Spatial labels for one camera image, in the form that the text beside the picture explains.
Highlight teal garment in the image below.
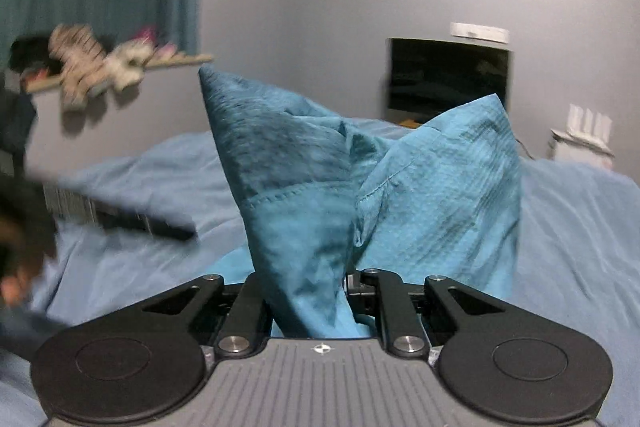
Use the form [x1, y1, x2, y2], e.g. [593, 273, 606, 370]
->
[198, 66, 521, 338]

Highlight patterned clothes on sill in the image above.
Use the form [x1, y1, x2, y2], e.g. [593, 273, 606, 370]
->
[8, 24, 179, 113]

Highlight person's left hand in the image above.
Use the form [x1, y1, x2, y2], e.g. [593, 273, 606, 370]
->
[1, 217, 56, 306]

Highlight wooden tv stand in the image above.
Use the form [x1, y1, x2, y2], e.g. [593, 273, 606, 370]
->
[399, 119, 422, 129]

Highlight light blue bed blanket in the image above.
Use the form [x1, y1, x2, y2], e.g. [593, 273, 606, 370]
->
[26, 119, 639, 426]

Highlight black television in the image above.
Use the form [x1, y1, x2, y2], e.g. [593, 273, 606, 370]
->
[385, 38, 511, 121]

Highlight white router shelf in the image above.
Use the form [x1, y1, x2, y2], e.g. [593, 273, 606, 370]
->
[549, 129, 614, 170]

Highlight white wifi router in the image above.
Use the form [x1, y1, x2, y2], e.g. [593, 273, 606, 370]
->
[551, 104, 613, 156]

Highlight white wall power strip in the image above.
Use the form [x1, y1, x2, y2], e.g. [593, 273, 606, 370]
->
[450, 22, 510, 44]

